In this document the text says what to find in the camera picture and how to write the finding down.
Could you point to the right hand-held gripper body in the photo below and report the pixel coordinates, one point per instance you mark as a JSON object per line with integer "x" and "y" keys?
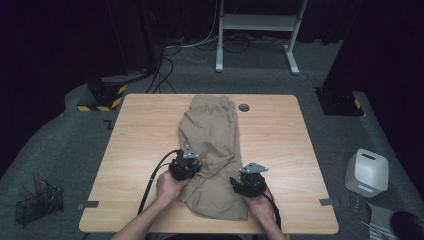
{"x": 251, "y": 183}

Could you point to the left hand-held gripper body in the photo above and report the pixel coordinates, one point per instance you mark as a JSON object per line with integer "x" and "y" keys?
{"x": 185, "y": 166}

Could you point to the beige shorts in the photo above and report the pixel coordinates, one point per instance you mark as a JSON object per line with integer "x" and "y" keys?
{"x": 213, "y": 150}

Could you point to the person's right hand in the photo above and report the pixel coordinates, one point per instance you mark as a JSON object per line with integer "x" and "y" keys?
{"x": 261, "y": 206}

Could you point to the person's left hand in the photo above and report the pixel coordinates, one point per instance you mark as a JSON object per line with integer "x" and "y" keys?
{"x": 170, "y": 188}

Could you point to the grey table grommet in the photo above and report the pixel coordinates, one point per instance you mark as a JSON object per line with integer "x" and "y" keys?
{"x": 244, "y": 107}

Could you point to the grey tape strip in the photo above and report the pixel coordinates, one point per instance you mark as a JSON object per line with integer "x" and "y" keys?
{"x": 329, "y": 202}
{"x": 88, "y": 205}

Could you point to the black yellow striped stand base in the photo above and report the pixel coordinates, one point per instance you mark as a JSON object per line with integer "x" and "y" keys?
{"x": 106, "y": 95}

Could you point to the white box appliance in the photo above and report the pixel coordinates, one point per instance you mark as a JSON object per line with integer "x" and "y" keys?
{"x": 366, "y": 173}

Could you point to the black stand base yellow mark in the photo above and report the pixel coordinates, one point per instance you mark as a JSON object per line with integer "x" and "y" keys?
{"x": 338, "y": 101}

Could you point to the grey striped sheet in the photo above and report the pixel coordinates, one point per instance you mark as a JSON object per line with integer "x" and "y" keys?
{"x": 378, "y": 220}

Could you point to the black round object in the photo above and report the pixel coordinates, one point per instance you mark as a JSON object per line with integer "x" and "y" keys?
{"x": 408, "y": 226}

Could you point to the white metal stand frame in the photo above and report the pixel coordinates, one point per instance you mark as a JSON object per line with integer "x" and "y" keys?
{"x": 256, "y": 22}

